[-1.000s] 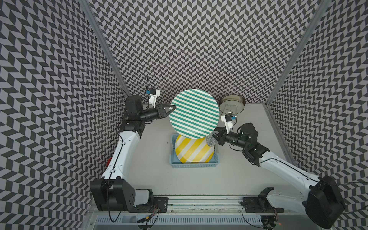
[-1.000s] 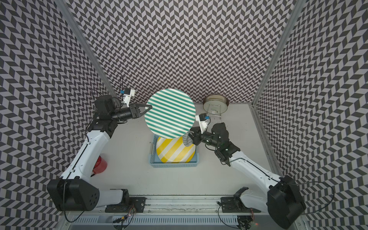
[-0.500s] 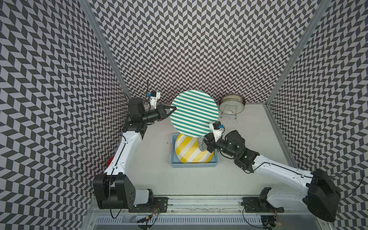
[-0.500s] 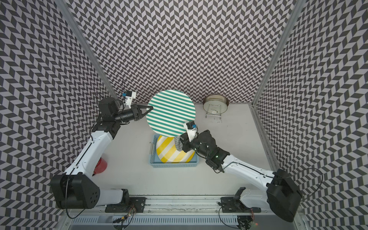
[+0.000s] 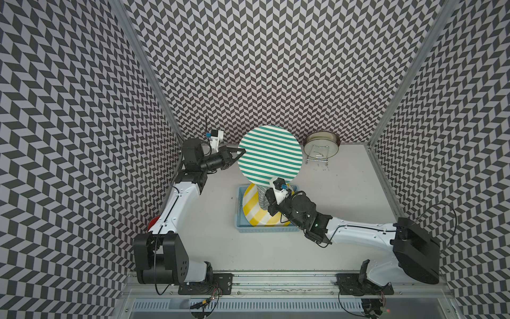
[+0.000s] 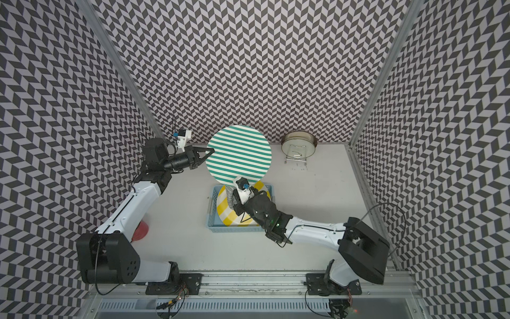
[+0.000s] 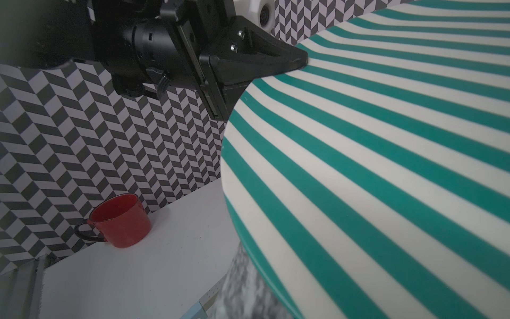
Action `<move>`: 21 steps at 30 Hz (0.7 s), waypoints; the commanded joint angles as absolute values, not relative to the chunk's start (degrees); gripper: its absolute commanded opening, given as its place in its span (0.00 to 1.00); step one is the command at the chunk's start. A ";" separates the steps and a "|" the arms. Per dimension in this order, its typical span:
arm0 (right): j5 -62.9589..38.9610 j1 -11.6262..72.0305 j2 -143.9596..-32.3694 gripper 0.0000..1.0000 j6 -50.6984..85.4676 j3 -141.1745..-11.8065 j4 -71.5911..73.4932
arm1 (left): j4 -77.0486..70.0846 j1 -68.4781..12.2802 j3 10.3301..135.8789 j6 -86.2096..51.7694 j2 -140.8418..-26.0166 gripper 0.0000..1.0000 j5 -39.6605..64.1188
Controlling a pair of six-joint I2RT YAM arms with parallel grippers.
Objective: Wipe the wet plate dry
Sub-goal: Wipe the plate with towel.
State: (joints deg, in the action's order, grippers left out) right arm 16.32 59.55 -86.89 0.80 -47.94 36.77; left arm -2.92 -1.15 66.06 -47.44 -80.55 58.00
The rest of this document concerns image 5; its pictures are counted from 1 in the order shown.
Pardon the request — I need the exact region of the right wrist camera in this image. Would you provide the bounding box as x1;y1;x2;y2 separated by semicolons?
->
271;178;288;192

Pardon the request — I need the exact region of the red emergency stop button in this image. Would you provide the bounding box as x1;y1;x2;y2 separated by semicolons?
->
147;216;159;231

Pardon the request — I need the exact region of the yellow striped plate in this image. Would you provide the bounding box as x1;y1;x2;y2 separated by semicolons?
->
241;183;291;228

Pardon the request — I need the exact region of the wire plate stand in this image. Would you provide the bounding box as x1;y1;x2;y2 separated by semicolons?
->
305;145;329;167

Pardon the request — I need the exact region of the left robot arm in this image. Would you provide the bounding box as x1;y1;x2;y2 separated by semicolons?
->
133;138;247;285

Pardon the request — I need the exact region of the grey microfibre cloth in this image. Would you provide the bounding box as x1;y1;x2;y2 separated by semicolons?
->
256;186;276;211

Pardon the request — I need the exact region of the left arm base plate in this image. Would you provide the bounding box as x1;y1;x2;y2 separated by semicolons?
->
178;272;234;296

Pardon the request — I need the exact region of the green striped plate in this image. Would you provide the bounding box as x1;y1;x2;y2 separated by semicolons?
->
239;126;303;186

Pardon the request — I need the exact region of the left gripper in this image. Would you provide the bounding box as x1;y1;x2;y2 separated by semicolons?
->
199;145;246;172

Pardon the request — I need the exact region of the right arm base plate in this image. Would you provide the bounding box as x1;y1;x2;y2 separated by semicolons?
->
335;272;394;296

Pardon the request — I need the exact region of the aluminium front rail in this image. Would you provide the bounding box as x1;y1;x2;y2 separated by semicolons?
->
118;271;454;300

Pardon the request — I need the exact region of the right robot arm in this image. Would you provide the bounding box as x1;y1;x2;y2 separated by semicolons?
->
265;187;440;287

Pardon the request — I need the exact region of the light blue plastic basket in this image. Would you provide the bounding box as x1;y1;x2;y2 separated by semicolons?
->
235;185;299;233

